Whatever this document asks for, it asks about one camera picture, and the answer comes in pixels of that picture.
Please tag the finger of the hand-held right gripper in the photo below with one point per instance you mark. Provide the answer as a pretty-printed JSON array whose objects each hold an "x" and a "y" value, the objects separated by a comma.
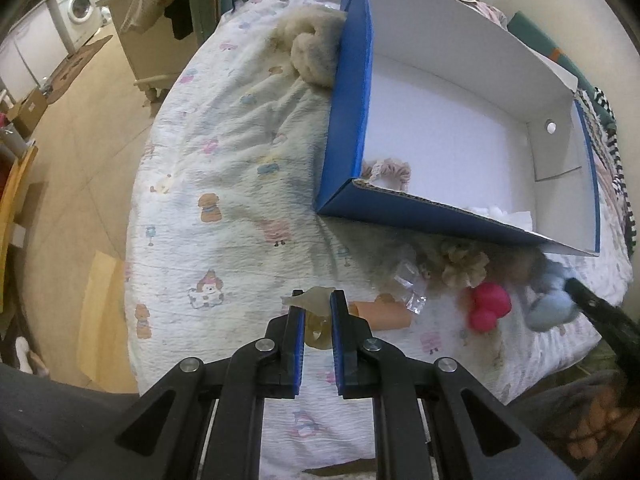
[{"x": 607, "y": 317}]

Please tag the brown cardboard box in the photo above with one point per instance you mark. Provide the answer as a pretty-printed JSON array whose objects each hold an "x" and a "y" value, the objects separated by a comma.
[{"x": 27, "y": 110}]

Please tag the blue and white cardboard box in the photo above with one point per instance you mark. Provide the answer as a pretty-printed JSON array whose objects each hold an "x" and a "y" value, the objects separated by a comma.
[{"x": 350, "y": 110}]

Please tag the black hanging cloth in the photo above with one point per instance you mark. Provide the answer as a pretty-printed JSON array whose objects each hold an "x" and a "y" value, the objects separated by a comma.
[{"x": 179, "y": 17}]

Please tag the green cushion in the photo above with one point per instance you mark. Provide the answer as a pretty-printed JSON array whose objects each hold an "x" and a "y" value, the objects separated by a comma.
[{"x": 542, "y": 42}]

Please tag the beige plush toy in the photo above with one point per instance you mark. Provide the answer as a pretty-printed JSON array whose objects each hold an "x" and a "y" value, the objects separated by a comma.
[{"x": 312, "y": 55}]

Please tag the beige fluffy scrunchie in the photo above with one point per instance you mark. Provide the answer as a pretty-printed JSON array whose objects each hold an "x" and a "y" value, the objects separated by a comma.
[{"x": 465, "y": 265}]

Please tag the brown door mat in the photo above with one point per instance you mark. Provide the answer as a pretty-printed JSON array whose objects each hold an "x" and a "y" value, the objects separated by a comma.
[{"x": 80, "y": 62}]

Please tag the white washing machine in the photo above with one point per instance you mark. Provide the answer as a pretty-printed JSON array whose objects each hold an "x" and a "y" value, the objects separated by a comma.
[{"x": 77, "y": 10}]

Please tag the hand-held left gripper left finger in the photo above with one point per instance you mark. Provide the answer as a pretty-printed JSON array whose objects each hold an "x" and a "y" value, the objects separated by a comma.
[{"x": 298, "y": 350}]

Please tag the light blue plush toy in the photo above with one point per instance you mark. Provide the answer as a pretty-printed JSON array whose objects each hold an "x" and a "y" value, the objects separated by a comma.
[{"x": 547, "y": 305}]

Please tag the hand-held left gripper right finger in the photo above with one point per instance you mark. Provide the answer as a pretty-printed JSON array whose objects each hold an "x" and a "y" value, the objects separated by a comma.
[{"x": 336, "y": 350}]

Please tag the brown soft toy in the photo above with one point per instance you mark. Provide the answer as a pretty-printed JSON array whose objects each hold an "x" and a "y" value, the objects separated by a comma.
[{"x": 520, "y": 267}]

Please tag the printed white bed sheet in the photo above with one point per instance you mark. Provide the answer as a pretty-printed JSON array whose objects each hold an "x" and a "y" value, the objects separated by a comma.
[{"x": 225, "y": 160}]

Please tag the wooden furniture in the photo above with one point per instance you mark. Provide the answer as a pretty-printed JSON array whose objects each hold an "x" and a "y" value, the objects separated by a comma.
[{"x": 12, "y": 200}]

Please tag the person's dark trouser leg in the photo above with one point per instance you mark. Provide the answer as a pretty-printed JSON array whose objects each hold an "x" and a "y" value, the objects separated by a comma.
[{"x": 55, "y": 425}]

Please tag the cream wooden cabinet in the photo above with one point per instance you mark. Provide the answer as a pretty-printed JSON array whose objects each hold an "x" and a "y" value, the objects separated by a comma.
[{"x": 145, "y": 60}]

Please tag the white cotton pad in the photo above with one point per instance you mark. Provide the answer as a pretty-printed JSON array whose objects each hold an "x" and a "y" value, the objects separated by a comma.
[{"x": 500, "y": 215}]

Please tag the striped scrunchie in box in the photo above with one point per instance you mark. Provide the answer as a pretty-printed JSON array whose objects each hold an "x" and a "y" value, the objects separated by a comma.
[{"x": 392, "y": 170}]

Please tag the red rubber toy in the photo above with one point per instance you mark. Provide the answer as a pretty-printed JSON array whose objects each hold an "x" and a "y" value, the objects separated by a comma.
[{"x": 487, "y": 305}]

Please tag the white cabinet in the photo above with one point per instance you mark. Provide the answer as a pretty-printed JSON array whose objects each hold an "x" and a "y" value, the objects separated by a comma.
[{"x": 30, "y": 55}]

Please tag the black and white striped cloth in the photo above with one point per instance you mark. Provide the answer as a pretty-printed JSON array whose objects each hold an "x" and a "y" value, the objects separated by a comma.
[{"x": 612, "y": 150}]

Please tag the pale yellow rubber toy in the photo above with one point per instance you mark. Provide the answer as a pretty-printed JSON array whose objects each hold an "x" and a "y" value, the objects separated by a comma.
[{"x": 316, "y": 300}]

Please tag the clear plastic wrapper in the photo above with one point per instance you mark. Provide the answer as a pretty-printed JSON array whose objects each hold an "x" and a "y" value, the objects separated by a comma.
[
  {"x": 416, "y": 303},
  {"x": 402, "y": 275}
]

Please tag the orange tube toy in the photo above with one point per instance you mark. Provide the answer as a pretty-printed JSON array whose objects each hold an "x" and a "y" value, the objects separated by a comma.
[{"x": 382, "y": 316}]

